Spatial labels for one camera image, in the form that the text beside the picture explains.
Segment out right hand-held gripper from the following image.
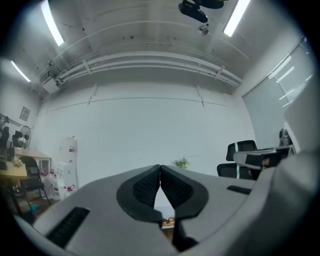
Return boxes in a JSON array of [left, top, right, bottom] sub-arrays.
[[199, 146, 320, 256]]

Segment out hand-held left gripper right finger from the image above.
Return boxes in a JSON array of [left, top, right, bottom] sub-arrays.
[[159, 164, 256, 252]]

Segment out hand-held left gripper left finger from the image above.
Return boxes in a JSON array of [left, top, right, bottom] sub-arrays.
[[32, 164, 180, 256]]

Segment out black mesh office chair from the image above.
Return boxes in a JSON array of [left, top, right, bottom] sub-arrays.
[[216, 139, 259, 181]]

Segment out large clear red-capped water bottle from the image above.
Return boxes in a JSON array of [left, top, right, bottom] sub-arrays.
[[62, 184, 76, 200], [48, 169, 61, 200]]

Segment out green plant in pink vase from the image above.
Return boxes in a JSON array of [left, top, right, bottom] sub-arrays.
[[171, 156, 190, 170]]

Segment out grey window blinds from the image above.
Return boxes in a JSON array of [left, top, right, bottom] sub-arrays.
[[241, 37, 316, 151]]

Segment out white water dispenser box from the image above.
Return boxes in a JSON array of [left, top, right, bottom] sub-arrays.
[[55, 135, 79, 195]]

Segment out black folding chair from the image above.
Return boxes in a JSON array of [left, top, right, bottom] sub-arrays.
[[19, 155, 53, 208]]

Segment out light wooden desk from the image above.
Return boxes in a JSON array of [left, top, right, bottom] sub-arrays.
[[14, 149, 53, 176]]

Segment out yellow table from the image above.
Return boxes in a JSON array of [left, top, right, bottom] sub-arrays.
[[0, 161, 28, 180]]

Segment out standing electric fan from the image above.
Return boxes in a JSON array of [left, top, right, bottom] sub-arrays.
[[19, 125, 33, 150]]

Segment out white ceiling pipe run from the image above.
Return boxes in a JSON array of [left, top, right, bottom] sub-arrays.
[[39, 51, 243, 89]]

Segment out long ceiling tube light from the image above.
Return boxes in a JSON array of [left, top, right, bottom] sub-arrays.
[[40, 0, 65, 47], [10, 59, 31, 83], [223, 0, 251, 38]]

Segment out black ceiling-mounted device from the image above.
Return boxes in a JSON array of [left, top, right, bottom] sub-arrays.
[[178, 0, 225, 24]]

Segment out small framed wall poster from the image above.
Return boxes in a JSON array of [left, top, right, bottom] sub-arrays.
[[19, 106, 31, 122]]

